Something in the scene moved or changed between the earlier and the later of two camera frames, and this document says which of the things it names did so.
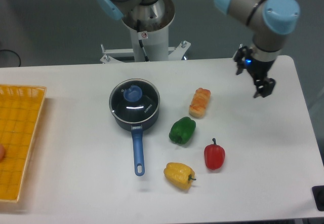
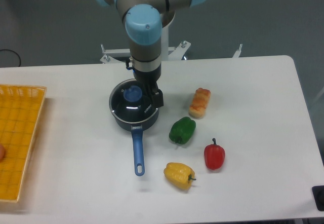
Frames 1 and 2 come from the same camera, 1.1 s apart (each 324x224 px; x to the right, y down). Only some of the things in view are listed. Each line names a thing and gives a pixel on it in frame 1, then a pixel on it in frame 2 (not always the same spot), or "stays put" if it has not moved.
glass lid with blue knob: x=134 y=100 stays put
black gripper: x=259 y=70 -> x=148 y=80
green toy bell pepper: x=182 y=130 stays put
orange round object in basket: x=2 y=153 stays put
